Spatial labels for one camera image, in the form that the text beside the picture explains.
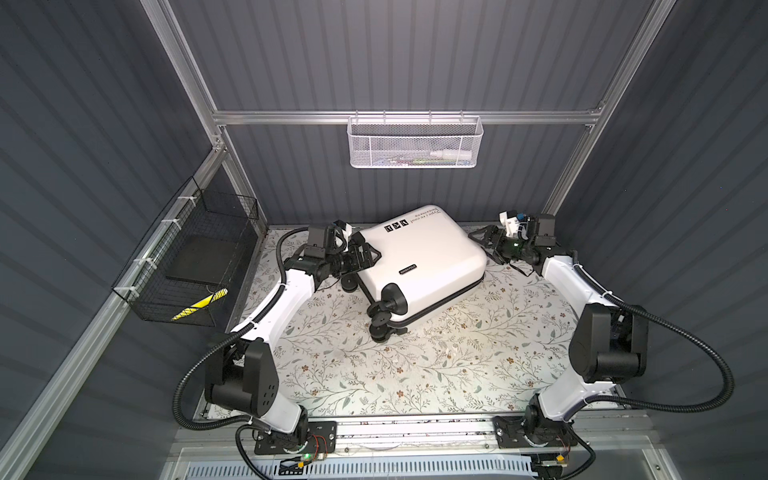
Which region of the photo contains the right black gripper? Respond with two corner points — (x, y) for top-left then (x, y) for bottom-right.
(467, 227), (531, 264)

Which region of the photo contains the white vented panel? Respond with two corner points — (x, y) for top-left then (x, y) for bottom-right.
(179, 454), (539, 480)

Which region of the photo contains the right black corrugated cable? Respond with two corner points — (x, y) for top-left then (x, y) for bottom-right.
(569, 263), (736, 414)

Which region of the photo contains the left black corrugated cable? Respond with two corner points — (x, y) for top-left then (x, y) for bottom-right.
(171, 225), (313, 480)

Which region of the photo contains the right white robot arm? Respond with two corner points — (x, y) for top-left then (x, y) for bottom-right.
(469, 212), (648, 443)

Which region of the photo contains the floral table mat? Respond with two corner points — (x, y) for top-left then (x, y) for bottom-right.
(206, 224), (620, 420)

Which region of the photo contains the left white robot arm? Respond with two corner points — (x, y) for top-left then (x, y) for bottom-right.
(205, 222), (382, 434)

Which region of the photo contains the white hard-shell suitcase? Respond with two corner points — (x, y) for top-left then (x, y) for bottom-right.
(355, 205), (487, 343)

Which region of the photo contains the white tube in basket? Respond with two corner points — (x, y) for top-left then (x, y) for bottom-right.
(430, 149), (473, 162)

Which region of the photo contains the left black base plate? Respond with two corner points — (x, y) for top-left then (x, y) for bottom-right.
(254, 421), (338, 455)

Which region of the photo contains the black wire mesh basket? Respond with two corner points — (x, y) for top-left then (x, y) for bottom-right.
(113, 180), (260, 328)

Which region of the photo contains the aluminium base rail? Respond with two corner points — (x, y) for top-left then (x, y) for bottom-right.
(167, 409), (662, 462)

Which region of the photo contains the white wire mesh basket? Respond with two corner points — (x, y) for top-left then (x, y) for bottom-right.
(346, 114), (484, 169)

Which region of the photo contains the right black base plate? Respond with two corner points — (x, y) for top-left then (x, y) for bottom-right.
(491, 415), (577, 449)

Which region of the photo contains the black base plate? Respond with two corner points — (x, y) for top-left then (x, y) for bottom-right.
(491, 415), (577, 449)
(254, 421), (338, 455)

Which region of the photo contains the black corrugated cable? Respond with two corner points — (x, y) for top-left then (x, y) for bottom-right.
(569, 263), (736, 414)
(171, 225), (313, 480)

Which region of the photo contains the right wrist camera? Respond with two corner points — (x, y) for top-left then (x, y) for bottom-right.
(499, 210), (530, 240)

